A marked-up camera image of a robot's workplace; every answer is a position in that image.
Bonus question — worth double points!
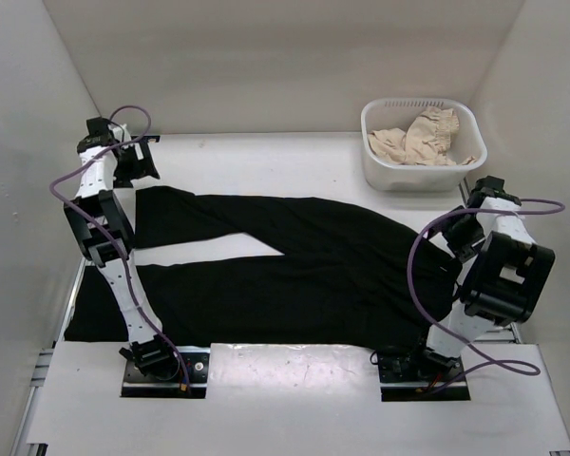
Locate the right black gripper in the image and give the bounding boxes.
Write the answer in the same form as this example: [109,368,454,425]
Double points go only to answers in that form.
[427,205,485,266]

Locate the black trousers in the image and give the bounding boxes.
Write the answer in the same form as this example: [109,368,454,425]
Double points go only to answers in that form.
[62,185,460,347]

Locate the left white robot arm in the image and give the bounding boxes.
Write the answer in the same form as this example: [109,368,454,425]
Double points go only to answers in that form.
[64,125,181,381]

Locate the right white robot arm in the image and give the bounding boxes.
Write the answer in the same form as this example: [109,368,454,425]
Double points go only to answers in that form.
[407,176,556,380]

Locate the beige trousers in basket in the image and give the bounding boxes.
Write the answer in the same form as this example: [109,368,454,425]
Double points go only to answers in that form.
[368,106,477,166]

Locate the white plastic basket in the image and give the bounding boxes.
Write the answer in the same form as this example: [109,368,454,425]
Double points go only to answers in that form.
[360,98,487,192]

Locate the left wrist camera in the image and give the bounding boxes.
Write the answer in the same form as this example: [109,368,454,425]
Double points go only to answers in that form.
[76,117,124,154]

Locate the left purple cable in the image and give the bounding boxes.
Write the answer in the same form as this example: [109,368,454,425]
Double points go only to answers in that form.
[49,104,194,386]

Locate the purple cable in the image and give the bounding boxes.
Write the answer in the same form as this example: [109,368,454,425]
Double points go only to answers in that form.
[407,198,566,395]
[49,104,194,386]

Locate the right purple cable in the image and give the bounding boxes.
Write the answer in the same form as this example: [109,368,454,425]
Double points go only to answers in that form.
[407,198,566,395]

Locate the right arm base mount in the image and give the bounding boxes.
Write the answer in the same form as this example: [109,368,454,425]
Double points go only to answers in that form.
[370,349,471,403]

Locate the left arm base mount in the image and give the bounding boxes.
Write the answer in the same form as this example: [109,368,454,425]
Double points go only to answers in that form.
[121,346,211,399]

